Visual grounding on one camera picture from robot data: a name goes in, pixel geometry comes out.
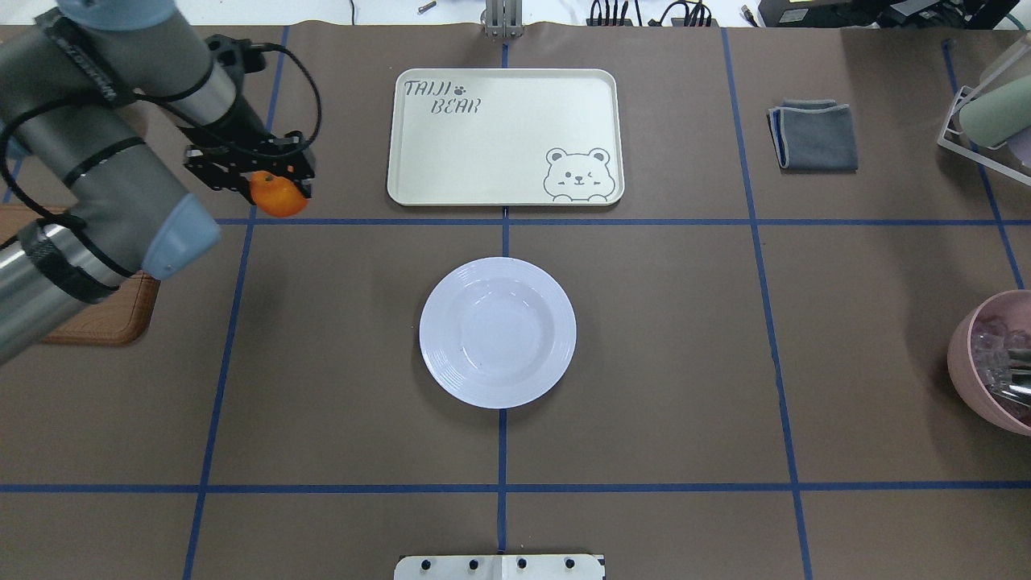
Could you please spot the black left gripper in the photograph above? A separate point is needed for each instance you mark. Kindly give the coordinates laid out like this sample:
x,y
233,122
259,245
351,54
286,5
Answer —
x,y
251,127

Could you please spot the orange fruit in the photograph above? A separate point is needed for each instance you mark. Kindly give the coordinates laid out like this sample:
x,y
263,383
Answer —
x,y
276,196

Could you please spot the white round plate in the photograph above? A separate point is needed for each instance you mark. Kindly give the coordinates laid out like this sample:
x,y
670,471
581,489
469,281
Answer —
x,y
497,333

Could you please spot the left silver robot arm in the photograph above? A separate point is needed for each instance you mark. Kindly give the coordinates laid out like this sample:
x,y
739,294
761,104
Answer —
x,y
106,206

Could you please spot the cream bear tray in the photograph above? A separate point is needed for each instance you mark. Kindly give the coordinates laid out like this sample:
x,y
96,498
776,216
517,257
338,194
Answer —
x,y
505,137

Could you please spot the wooden cutting board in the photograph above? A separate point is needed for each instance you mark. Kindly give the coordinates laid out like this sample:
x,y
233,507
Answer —
x,y
118,321

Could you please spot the black power strip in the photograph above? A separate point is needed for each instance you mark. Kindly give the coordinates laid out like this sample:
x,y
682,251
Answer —
x,y
650,14

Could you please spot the grey folded cloth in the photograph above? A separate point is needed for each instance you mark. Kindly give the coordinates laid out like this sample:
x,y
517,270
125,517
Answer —
x,y
814,136

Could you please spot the black laptop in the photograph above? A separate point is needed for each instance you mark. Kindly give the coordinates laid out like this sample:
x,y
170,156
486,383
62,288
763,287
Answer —
x,y
970,15

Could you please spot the green cup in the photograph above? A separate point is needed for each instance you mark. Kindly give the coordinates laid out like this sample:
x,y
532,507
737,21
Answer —
x,y
990,119

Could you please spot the clear ice cubes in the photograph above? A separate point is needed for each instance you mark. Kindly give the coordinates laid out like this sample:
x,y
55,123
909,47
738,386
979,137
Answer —
x,y
992,334

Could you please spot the purple cup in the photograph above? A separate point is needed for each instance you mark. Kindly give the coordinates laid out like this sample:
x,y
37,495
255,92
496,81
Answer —
x,y
1019,146

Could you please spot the pink bowl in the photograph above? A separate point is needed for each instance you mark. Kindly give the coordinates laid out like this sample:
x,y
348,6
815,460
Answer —
x,y
1011,307

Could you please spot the metal scoop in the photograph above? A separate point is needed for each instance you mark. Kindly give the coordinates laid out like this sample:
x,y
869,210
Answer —
x,y
1009,379

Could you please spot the aluminium frame post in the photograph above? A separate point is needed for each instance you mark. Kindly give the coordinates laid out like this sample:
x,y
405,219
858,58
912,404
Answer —
x,y
503,19

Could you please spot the white pedestal column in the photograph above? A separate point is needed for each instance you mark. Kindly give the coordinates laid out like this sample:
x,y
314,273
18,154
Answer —
x,y
502,566

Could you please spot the white wire cup rack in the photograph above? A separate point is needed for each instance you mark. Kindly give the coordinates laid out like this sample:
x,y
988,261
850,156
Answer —
x,y
1013,63

